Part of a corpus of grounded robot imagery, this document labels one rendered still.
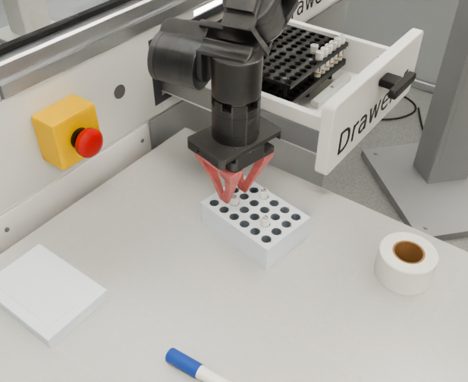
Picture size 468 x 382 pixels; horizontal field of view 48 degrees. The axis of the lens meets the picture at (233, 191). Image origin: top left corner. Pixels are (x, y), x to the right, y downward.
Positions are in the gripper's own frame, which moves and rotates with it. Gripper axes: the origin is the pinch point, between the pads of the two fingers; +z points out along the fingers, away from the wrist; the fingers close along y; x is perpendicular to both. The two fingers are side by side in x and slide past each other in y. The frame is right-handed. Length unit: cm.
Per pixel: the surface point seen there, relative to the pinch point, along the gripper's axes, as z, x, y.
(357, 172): 80, -44, -109
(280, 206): 2.1, 4.7, -4.2
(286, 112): -6.5, -1.8, -11.4
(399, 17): 49, -80, -180
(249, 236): 2.1, 6.0, 2.8
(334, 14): 4, -35, -67
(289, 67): -8.2, -8.5, -19.2
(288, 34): -8.4, -16.1, -27.3
